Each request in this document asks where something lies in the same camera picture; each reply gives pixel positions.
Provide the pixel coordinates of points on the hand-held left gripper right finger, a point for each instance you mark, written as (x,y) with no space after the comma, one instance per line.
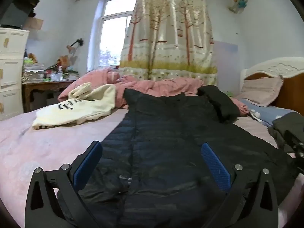
(216,166)

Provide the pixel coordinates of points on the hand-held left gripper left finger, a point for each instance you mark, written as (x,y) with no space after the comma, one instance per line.
(87,163)

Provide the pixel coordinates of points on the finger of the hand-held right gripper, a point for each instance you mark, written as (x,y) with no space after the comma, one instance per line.
(295,144)

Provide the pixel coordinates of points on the black puffer jacket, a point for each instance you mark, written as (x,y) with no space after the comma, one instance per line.
(166,135)

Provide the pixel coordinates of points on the dark green garment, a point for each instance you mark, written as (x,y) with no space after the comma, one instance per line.
(285,123)

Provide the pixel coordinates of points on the blue patterned pillow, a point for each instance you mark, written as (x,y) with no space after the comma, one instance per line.
(268,111)

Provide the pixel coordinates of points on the pink bed sheet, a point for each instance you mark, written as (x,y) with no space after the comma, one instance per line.
(35,147)

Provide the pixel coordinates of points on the cream printed hoodie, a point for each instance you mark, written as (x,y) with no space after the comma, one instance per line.
(78,109)

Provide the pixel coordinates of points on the beige pillow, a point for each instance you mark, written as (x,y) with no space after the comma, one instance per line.
(258,90)

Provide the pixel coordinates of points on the white wooden headboard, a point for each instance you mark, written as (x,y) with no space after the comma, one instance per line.
(285,67)

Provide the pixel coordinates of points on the carved wooden table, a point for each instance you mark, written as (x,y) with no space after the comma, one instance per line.
(42,86)

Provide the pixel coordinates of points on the clear plastic bottle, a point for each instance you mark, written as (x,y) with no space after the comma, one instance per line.
(59,74)

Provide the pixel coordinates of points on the pink checked quilt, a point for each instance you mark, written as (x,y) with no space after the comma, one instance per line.
(161,87)

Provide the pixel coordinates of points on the table clutter pile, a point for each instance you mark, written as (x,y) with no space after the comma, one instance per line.
(64,68)

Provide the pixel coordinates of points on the pile of papers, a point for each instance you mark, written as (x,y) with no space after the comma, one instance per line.
(33,73)

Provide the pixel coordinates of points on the white drawer cabinet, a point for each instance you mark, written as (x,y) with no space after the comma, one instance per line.
(11,76)

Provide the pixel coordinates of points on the tree print curtain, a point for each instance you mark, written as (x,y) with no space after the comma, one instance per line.
(166,40)

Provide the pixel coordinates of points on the cardboard box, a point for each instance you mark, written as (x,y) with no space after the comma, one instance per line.
(33,23)

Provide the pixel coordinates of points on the white frame window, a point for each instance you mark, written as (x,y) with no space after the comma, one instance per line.
(111,40)

